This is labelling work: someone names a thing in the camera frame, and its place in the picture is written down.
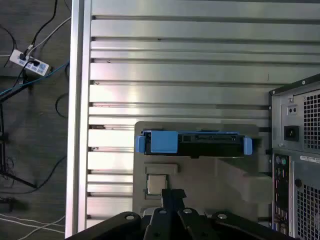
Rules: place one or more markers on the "silver CPU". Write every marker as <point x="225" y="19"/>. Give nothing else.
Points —
<point x="156" y="183"/>

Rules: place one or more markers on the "hard disk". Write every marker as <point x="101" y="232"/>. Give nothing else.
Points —
<point x="162" y="142"/>

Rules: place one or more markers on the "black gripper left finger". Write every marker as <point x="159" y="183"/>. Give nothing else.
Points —
<point x="160" y="225"/>

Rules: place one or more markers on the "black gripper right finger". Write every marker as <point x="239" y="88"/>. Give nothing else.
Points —
<point x="190" y="225"/>

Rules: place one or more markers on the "grey parts rack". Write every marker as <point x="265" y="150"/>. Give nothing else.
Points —
<point x="212" y="175"/>

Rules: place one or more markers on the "white power strip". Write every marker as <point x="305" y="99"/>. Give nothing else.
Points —
<point x="17" y="57"/>

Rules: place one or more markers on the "black PC case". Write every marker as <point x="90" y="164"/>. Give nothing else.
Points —
<point x="287" y="150"/>

